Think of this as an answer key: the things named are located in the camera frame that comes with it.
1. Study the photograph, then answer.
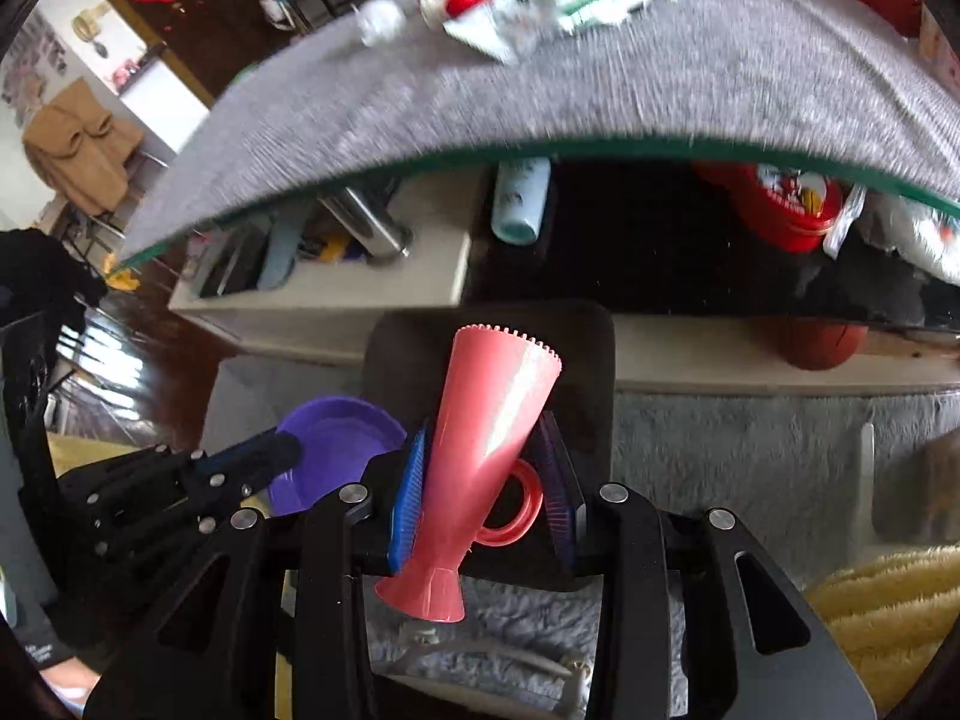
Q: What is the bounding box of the purple plastic plate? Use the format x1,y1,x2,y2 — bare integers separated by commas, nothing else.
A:
268,397,407,515

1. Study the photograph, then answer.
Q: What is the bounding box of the pink plastic cup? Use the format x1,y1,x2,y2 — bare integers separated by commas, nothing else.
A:
374,323,562,622

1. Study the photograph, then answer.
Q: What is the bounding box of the white green snack pouch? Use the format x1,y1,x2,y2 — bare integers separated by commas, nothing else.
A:
443,0,675,65

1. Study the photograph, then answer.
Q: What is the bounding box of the black trash bin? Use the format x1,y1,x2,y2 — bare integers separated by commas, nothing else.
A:
363,302,615,621

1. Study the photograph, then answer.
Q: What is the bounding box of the grey shaggy rug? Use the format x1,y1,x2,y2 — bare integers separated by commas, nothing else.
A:
197,354,960,720

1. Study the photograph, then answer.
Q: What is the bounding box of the chrome table leg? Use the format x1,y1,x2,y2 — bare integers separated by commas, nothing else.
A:
319,187,413,265

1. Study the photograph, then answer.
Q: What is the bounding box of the basketball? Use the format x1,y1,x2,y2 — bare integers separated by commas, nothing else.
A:
757,317,869,372

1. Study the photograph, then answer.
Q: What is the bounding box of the light blue bottle under table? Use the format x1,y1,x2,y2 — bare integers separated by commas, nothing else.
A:
491,158,551,245

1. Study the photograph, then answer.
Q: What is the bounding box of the yellow fluffy blanket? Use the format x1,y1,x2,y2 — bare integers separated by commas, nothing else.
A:
805,546,960,715

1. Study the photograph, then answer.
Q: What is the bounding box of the red round tin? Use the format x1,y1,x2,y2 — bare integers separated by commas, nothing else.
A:
695,161,844,254

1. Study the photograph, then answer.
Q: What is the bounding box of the tan coat on chair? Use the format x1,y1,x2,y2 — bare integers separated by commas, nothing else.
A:
23,78,145,216

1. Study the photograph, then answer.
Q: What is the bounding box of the grey woven table mat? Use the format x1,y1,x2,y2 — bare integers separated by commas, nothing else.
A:
121,0,958,263

